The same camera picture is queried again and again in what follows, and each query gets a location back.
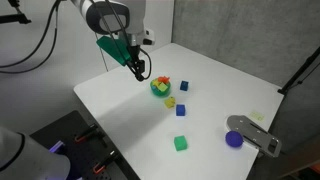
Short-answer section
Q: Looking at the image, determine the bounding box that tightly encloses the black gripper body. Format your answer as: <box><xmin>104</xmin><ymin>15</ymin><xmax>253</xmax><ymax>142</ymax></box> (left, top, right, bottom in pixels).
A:
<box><xmin>125</xmin><ymin>44</ymin><xmax>142</xmax><ymax>69</ymax></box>

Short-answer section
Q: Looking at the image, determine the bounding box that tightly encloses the orange toy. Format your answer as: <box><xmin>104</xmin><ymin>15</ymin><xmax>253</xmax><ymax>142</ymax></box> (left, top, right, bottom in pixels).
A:
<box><xmin>157</xmin><ymin>75</ymin><xmax>171</xmax><ymax>85</ymax></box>

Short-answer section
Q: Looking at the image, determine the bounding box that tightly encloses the yellow-green block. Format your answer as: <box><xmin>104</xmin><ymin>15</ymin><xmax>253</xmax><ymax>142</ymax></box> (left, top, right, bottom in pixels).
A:
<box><xmin>156</xmin><ymin>82</ymin><xmax>169</xmax><ymax>93</ymax></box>

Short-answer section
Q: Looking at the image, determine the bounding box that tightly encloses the green bowl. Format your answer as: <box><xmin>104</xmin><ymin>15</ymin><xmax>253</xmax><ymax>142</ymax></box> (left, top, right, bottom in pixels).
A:
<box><xmin>149</xmin><ymin>77</ymin><xmax>173</xmax><ymax>98</ymax></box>

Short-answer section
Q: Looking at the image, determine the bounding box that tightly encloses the small blue cube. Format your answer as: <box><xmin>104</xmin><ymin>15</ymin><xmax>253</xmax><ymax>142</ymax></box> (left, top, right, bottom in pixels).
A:
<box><xmin>179</xmin><ymin>80</ymin><xmax>190</xmax><ymax>92</ymax></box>

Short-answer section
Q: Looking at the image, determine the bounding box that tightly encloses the black orange clamp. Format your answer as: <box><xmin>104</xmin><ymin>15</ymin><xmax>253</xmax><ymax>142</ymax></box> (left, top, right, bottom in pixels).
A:
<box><xmin>74</xmin><ymin>123</ymin><xmax>100</xmax><ymax>144</ymax></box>
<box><xmin>92</xmin><ymin>150</ymin><xmax>120</xmax><ymax>175</ymax></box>

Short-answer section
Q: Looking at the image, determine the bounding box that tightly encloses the green cube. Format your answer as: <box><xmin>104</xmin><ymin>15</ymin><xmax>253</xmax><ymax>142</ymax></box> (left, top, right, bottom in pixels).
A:
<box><xmin>173</xmin><ymin>134</ymin><xmax>188</xmax><ymax>152</ymax></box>

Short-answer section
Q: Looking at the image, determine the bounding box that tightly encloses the black perforated base board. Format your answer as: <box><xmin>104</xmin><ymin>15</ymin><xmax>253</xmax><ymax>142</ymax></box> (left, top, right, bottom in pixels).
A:
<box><xmin>29</xmin><ymin>110</ymin><xmax>141</xmax><ymax>180</ymax></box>

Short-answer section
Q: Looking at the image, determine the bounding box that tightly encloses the blue ball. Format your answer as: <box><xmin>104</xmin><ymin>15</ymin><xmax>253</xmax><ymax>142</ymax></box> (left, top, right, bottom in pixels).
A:
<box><xmin>225</xmin><ymin>130</ymin><xmax>244</xmax><ymax>149</ymax></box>

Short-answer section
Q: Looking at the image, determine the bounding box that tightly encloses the yellow sticky note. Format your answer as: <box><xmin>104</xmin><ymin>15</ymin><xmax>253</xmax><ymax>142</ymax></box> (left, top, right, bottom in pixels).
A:
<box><xmin>249</xmin><ymin>110</ymin><xmax>265</xmax><ymax>122</ymax></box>

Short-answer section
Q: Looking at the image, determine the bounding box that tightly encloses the grey metal plate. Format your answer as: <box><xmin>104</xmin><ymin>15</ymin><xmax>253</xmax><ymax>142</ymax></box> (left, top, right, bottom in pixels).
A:
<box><xmin>225</xmin><ymin>114</ymin><xmax>283</xmax><ymax>159</ymax></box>

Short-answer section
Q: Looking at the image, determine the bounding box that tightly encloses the black tripod stand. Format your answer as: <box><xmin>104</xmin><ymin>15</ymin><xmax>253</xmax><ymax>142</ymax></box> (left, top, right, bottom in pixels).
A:
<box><xmin>277</xmin><ymin>45</ymin><xmax>320</xmax><ymax>96</ymax></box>

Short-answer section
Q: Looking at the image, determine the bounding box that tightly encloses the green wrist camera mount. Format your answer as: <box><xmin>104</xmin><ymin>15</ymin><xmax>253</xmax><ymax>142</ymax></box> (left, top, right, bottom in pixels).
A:
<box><xmin>96</xmin><ymin>35</ymin><xmax>133</xmax><ymax>67</ymax></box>

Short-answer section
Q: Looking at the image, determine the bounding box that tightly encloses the black camera boom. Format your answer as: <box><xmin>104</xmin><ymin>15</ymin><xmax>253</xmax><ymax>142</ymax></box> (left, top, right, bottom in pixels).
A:
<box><xmin>0</xmin><ymin>0</ymin><xmax>33</xmax><ymax>25</ymax></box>

